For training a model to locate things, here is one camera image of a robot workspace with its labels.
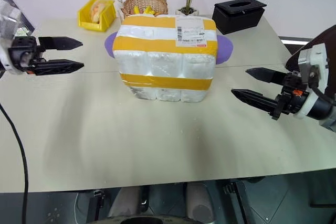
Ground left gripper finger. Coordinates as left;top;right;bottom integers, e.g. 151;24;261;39
38;36;83;52
34;59;85;76

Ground yellow plastic bin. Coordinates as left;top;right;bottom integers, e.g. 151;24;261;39
77;0;117;33

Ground dark brown rounded shape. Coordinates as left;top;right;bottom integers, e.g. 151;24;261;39
284;24;336;97

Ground bread roll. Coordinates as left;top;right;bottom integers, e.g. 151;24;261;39
90;0;106;24

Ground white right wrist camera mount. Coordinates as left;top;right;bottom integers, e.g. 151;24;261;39
292;42;330;119

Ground taped white foam box lid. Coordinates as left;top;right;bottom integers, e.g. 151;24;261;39
112;13;219;81

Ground dark slanted frame bar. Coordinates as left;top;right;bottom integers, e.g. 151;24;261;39
0;0;35;34

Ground yellow fruit pieces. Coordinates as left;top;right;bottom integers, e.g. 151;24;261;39
133;5;156;16

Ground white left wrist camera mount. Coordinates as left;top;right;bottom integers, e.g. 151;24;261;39
0;37;23;76

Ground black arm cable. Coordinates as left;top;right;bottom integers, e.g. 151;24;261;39
308;70;336;104
0;102;29;224

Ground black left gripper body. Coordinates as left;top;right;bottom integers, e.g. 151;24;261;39
7;36;44;76

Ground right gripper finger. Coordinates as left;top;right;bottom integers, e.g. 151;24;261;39
230;89;279;119
245;67;289;85

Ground black tissue box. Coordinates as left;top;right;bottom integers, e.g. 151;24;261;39
212;0;268;35

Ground white foam crate yellow tape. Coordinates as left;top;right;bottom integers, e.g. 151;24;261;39
120;73;214;103

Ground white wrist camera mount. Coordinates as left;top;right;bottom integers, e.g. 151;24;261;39
0;37;23;76
292;42;330;119

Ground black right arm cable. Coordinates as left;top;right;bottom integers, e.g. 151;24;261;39
308;70;336;104

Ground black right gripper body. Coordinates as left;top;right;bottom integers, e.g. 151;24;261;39
274;71;311;120

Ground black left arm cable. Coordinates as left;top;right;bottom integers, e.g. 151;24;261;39
0;102;29;224

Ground grey rounded shape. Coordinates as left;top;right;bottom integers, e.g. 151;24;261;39
185;182;216;222
109;186;141;220

